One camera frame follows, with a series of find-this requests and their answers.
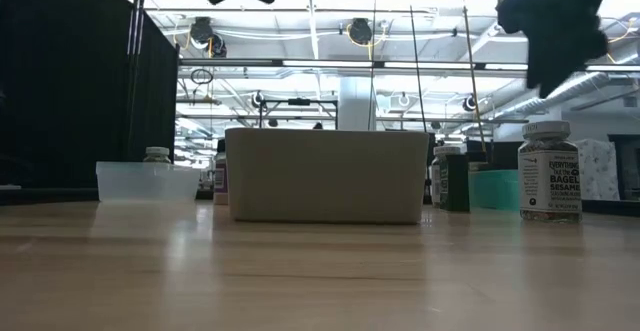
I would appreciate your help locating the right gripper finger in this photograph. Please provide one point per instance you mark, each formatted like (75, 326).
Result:
(547, 78)

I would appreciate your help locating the white-lidded bagel seasoning jar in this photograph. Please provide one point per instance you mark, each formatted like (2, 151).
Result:
(550, 181)

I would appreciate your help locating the white-lidded spice jar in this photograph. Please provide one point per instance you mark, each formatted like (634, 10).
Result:
(157, 151)
(446, 150)

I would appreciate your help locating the black spice tin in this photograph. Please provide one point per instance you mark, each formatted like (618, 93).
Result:
(455, 186)

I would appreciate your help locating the purple-labelled black-lidded jar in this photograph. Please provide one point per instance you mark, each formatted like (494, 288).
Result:
(220, 178)

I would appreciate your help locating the black mesh-top equipment case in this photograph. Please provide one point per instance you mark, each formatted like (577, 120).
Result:
(500, 156)

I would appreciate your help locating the white patterned cover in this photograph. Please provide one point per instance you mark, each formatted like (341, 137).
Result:
(597, 171)

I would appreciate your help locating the thin black pole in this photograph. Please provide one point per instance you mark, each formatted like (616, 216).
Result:
(131, 31)
(140, 31)

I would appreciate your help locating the long ceiling light bar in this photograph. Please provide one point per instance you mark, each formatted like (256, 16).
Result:
(325, 63)

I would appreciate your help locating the dark framed panel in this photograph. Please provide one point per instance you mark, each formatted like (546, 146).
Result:
(627, 166)

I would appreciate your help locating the teal plastic bin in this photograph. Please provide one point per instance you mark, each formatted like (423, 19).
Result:
(492, 191)

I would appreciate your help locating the black metal rack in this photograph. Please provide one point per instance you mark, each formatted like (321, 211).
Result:
(299, 102)

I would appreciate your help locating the person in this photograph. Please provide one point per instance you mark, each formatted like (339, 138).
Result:
(317, 126)

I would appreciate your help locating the white building column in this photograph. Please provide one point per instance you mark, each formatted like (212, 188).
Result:
(357, 106)

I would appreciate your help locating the light grey plastic bin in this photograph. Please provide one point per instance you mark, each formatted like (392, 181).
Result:
(325, 176)

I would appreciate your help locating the black curtain partition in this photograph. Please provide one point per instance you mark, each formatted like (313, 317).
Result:
(60, 96)

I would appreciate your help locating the clear plastic bin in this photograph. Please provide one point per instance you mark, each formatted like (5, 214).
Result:
(150, 186)

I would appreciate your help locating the silver air duct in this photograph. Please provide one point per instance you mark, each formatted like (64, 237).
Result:
(595, 83)

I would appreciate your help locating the black aluminium frame rail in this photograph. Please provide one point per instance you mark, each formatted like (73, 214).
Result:
(50, 196)
(615, 207)

